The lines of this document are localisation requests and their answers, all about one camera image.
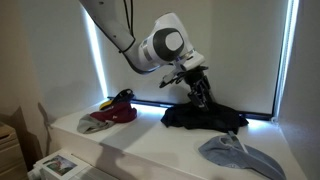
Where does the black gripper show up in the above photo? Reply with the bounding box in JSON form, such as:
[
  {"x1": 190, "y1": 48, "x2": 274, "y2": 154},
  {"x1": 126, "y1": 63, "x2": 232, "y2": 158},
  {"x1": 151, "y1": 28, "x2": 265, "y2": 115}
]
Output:
[{"x1": 182, "y1": 65, "x2": 215, "y2": 112}]

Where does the blue-grey denim cap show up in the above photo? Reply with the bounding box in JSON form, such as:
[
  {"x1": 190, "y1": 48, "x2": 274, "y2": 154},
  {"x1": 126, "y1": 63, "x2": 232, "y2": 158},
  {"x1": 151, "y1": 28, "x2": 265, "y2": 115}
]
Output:
[{"x1": 198, "y1": 130, "x2": 287, "y2": 180}]

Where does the black and yellow cap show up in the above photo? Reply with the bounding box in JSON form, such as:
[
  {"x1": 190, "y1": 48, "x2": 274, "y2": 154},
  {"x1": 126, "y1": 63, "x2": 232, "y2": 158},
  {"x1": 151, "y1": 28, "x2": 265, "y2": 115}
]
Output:
[{"x1": 98, "y1": 88, "x2": 136, "y2": 111}]

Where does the maroon cap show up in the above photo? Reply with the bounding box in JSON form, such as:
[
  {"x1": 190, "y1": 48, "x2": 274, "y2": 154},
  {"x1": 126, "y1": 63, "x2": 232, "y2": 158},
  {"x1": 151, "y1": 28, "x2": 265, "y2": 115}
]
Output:
[{"x1": 89, "y1": 101, "x2": 138, "y2": 125}]

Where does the light grey cap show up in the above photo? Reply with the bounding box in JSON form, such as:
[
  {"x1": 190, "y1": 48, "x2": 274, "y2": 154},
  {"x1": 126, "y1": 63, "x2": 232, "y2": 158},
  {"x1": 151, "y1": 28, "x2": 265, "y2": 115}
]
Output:
[{"x1": 76, "y1": 113, "x2": 116, "y2": 135}]

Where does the black cloth garment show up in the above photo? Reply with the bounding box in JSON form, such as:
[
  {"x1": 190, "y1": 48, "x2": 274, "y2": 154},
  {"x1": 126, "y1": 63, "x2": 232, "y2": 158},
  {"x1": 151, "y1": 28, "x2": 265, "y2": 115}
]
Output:
[{"x1": 160, "y1": 101, "x2": 250, "y2": 136}]

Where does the white roller blind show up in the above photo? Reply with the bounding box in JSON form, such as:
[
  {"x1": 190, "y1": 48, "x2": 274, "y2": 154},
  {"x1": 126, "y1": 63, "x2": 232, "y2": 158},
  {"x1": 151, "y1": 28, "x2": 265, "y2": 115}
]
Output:
[{"x1": 99, "y1": 0, "x2": 289, "y2": 116}]

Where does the white box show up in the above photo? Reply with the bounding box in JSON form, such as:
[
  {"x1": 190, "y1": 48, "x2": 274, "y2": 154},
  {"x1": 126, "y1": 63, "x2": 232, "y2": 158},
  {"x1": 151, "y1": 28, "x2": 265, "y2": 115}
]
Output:
[{"x1": 27, "y1": 149, "x2": 118, "y2": 180}]

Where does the colour photo print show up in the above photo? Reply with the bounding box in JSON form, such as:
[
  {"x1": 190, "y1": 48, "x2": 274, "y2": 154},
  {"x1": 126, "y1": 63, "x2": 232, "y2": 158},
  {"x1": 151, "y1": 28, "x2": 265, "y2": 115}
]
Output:
[{"x1": 43, "y1": 154, "x2": 79, "y2": 177}]

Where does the beige cardboard box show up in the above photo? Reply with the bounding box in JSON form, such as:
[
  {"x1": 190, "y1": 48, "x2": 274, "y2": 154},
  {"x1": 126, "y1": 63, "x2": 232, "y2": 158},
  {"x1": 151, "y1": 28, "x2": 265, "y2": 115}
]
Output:
[{"x1": 0, "y1": 121, "x2": 29, "y2": 180}]

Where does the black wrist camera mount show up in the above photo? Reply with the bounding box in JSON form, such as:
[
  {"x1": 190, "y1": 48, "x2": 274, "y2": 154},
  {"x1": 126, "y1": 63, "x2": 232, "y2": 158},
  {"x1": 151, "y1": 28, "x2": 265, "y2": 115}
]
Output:
[{"x1": 158, "y1": 67, "x2": 188, "y2": 90}]

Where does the black window frame bar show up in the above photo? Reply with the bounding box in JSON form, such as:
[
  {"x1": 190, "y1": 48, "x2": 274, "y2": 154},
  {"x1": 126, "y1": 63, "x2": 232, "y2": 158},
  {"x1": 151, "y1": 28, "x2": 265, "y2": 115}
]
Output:
[{"x1": 107, "y1": 96, "x2": 275, "y2": 122}]

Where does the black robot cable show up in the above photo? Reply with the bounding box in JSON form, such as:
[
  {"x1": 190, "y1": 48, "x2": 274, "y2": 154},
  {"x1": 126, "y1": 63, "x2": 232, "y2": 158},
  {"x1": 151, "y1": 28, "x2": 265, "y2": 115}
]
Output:
[{"x1": 119, "y1": 0, "x2": 162, "y2": 76}]

